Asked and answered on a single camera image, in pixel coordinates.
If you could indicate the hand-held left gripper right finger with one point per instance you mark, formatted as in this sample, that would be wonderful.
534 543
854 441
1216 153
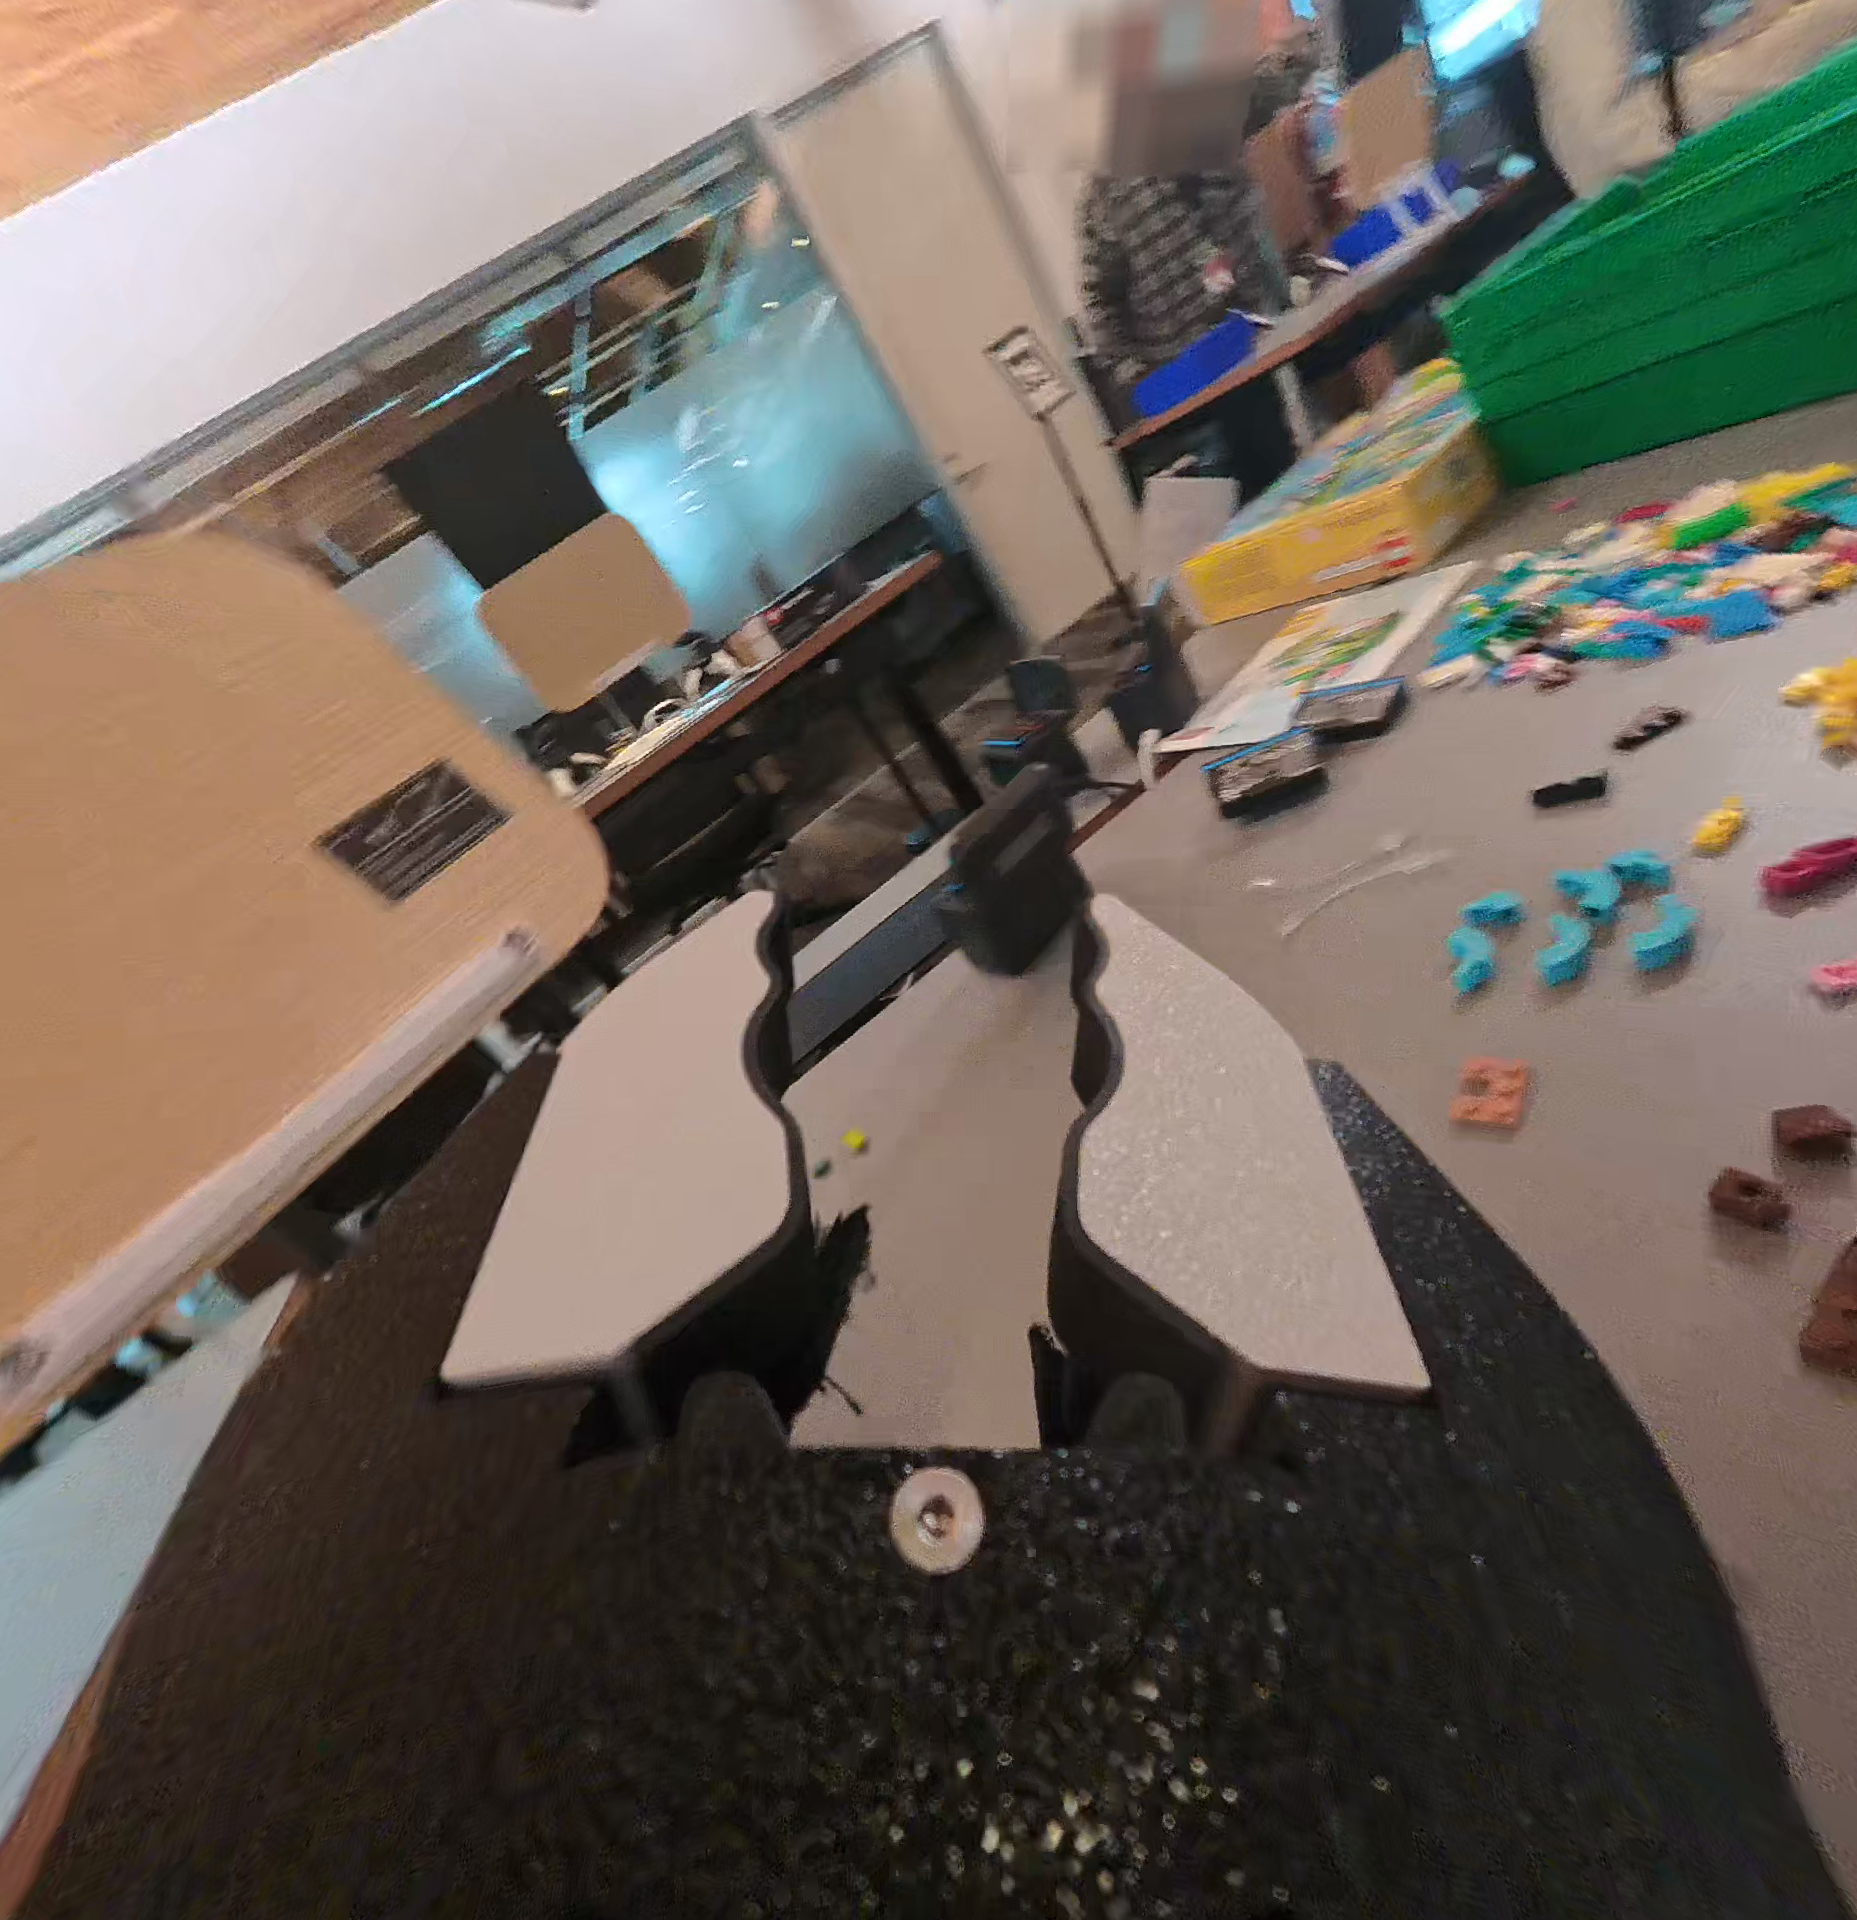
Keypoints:
1228 1201

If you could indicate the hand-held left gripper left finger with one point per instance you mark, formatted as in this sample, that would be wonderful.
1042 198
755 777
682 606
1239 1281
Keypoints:
644 1186

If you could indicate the orange brown lego plate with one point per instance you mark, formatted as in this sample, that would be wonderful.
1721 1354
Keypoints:
1491 1094

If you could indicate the small yellow lego piece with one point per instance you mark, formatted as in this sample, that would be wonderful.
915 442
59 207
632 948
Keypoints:
1718 824

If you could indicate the pink lego brick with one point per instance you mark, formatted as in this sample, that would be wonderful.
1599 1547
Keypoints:
1821 867
1853 972

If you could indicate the yellow lego box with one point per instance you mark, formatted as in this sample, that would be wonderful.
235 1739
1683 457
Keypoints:
1334 512

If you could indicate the pile of mixed lego pieces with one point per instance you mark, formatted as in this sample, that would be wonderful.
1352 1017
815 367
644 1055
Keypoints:
1662 578

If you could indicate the group of yellow lego pieces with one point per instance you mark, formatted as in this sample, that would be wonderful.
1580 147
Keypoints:
1843 712

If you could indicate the clear plastic rod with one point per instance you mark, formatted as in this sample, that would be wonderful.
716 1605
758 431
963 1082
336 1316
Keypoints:
1350 871
1363 893

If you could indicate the black charging case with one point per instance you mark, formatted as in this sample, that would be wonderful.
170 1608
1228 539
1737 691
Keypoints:
1018 871
1042 698
1153 683

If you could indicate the small black printed box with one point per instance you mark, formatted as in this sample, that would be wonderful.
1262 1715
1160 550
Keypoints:
1352 708
1265 772

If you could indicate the group of teal curved bricks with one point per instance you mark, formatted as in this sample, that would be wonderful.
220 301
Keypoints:
1582 915

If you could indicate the wooden desk lamp white base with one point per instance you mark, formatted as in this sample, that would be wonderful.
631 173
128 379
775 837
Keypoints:
192 901

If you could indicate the wooden table black legs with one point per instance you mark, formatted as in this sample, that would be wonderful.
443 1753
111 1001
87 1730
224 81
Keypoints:
763 661

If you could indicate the instruction booklet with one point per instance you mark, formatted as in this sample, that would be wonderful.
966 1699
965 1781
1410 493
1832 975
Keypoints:
1340 631

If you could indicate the blue storage bin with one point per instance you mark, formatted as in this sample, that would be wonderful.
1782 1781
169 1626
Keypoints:
1195 367
1387 227

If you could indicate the tag sign on stand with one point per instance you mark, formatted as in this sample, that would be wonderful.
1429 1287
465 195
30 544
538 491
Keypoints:
1030 367

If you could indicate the wooden table with bins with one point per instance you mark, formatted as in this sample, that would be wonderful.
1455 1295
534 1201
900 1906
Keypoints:
1319 314

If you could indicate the green plastic bin stack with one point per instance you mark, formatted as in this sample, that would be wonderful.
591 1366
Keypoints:
1695 301

